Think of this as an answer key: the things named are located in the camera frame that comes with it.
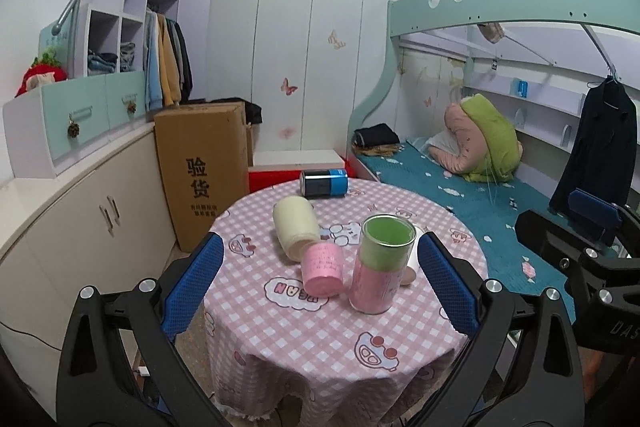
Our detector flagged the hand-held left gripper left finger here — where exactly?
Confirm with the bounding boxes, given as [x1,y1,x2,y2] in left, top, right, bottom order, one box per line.
[55,232,226,427]

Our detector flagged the red plush toy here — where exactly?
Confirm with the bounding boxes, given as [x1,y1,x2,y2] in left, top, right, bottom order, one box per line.
[15,48,69,98]

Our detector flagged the dark hanging garments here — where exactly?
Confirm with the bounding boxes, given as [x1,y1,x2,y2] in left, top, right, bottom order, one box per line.
[167,18,194,105]

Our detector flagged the tall cardboard box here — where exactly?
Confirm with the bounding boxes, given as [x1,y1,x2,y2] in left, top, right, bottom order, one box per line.
[153,102,250,253]

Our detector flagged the white wardrobe with butterfly stickers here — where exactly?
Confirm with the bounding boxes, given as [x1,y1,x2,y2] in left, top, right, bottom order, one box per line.
[206,0,392,158]

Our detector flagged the pink quilt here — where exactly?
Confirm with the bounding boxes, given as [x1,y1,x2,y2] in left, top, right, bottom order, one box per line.
[430,103,524,175]

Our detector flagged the teal printed bed sheet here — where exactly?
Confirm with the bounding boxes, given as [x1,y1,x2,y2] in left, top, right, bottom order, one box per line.
[361,138,623,325]

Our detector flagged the pink checkered tablecloth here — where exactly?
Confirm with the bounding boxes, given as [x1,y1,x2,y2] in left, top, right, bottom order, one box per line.
[202,178,489,427]

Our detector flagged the dark folded clothes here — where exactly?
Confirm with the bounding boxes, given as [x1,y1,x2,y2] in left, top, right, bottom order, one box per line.
[352,123,401,148]

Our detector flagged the dark hanging jacket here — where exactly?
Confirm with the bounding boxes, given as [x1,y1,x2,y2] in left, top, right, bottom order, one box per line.
[548,75,639,220]

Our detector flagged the cream cup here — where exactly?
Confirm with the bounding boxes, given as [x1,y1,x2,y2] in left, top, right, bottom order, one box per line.
[273,197,321,264]

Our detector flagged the green blanket roll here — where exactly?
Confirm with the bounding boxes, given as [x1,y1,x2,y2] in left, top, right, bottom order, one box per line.
[460,94,518,184]

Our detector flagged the white low cabinet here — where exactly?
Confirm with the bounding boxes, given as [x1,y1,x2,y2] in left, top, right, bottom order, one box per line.
[0,126,178,350]

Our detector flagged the hanging plush toy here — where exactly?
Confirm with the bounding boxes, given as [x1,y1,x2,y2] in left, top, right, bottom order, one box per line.
[477,21,507,44]

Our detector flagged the black cloth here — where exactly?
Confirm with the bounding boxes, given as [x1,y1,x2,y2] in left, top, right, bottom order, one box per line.
[209,98,264,126]

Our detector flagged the black and blue can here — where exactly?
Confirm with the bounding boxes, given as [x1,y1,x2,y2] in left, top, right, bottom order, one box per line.
[299,168,349,199]

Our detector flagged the yellow hanging garment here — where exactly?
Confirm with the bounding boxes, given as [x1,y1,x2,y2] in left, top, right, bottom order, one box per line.
[157,14,183,106]

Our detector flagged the red box with white lid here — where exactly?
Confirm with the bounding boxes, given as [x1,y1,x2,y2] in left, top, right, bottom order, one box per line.
[248,150,352,196]

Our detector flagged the teal drawer cabinet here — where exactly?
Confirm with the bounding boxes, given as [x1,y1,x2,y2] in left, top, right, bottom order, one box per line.
[2,71,149,180]

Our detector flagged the yellow fringed cloth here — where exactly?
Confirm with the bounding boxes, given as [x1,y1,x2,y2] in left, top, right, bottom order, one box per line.
[356,143,403,158]

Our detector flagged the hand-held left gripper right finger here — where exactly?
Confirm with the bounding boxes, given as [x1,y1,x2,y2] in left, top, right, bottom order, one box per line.
[417,231,586,427]

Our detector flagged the light blue hanging shirt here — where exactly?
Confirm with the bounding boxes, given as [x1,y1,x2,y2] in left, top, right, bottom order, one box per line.
[144,11,165,110]

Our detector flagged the folded jeans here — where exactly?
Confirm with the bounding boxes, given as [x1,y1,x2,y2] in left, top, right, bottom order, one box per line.
[87,42,138,76]

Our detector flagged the white pillow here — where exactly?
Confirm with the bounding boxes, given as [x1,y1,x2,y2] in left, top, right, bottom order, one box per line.
[427,129,458,156]

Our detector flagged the pink cup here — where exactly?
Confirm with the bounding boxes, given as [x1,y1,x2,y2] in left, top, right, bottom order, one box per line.
[300,243,346,299]

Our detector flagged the black floor cable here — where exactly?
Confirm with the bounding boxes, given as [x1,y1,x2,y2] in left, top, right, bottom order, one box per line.
[0,323,63,354]

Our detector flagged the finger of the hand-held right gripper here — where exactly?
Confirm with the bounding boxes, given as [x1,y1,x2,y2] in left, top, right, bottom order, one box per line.
[515,209,601,308]
[568,188,626,253]

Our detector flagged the person's right forearm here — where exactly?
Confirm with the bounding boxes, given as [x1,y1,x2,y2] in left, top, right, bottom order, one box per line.
[582,351,618,408]

